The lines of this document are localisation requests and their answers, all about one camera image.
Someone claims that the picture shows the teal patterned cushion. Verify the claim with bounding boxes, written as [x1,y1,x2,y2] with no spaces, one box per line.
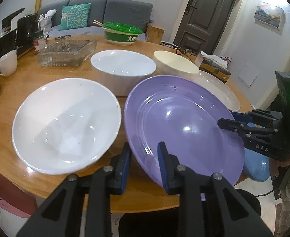
[59,3,91,31]

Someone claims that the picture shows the white patterned cushion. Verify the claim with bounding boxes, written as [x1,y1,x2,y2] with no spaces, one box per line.
[38,9,57,30]

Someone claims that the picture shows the dark entrance door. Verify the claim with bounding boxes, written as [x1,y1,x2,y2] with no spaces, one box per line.
[173,0,235,55]

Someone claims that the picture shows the wine glass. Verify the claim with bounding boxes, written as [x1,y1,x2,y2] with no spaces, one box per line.
[41,18,52,43]

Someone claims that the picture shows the deep white bowl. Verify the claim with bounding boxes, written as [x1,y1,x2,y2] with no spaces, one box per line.
[90,49,156,96]

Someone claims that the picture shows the white mug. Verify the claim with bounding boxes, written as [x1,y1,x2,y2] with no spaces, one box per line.
[0,50,18,77]

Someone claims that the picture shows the glass ashtray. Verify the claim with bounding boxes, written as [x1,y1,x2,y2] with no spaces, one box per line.
[37,39,97,67]

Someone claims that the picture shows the cream bowl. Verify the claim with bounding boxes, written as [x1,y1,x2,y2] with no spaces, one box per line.
[153,50,200,80]

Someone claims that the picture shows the wide white shallow bowl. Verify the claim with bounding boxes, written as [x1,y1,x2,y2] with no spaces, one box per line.
[12,78,122,175]

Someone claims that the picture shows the tissue box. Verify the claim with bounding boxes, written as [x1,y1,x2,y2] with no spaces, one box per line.
[195,50,231,84]

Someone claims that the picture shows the wooden chopsticks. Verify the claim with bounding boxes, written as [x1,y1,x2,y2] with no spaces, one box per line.
[93,20,103,27]

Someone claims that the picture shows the tortoiseshell eyeglasses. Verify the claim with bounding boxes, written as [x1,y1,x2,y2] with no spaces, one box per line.
[176,47,196,57]

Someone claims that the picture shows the framed landscape picture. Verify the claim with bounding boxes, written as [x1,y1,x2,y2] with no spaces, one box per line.
[254,2,284,29]

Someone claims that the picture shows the purple plate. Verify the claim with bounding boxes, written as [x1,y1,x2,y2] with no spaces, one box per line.
[124,75,244,185]

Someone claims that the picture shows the white oval plate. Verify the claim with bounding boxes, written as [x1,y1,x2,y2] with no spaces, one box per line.
[193,71,241,111]

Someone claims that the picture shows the grey sofa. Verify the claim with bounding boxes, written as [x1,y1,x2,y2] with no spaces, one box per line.
[38,0,153,41]

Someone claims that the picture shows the green lidded bowl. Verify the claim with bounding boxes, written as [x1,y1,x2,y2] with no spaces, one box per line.
[103,22,143,46]

